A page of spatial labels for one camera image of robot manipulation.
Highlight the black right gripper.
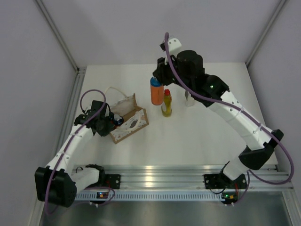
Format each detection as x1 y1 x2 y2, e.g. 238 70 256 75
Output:
153 53 193 92

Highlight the dark blue pump bottle front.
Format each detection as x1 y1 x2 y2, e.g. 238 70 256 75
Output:
113 114 124 126

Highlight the canvas and burlap tote bag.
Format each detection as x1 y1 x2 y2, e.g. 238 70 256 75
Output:
106 87 149 144

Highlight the clear square bottle dark cap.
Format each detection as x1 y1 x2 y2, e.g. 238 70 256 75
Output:
184 90 195 107

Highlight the teal blue pump bottle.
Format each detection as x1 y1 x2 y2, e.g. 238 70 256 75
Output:
150 76 164 105

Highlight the yellow liquid bottle red cap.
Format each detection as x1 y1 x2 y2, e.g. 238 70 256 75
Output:
161 89 172 117

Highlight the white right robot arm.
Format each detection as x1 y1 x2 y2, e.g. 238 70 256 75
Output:
153 50 284 187

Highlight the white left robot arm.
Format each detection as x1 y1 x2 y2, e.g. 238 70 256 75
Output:
34 100 114 207

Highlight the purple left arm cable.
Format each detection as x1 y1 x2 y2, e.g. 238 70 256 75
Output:
44 89 116 215

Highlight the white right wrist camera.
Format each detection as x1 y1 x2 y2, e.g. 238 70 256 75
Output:
160 36 182 65

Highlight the aluminium left corner post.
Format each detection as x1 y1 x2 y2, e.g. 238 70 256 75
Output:
35 0 80 71

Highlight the aluminium corner post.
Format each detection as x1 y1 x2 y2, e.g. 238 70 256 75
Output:
35 0 80 71
245 0 289 68

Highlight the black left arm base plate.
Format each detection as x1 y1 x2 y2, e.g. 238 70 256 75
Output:
103 174 121 190

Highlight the aluminium front rail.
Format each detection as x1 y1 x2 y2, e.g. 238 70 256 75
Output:
41 164 294 192

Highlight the white slotted cable duct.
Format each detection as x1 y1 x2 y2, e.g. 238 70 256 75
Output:
75 191 225 201

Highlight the aluminium right corner post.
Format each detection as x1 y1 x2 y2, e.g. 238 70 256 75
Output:
245 0 289 68

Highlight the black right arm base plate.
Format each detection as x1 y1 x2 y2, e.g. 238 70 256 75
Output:
203 173 247 190

